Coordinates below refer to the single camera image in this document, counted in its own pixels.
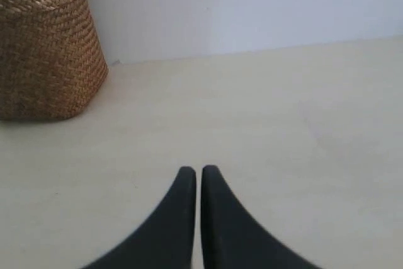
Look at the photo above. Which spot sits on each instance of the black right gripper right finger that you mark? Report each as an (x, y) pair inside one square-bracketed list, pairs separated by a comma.
[(231, 237)]

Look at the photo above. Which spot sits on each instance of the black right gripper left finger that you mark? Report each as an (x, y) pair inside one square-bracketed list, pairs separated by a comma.
[(165, 239)]

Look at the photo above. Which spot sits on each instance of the brown woven wicker basket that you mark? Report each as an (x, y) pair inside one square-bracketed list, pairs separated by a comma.
[(52, 64)]

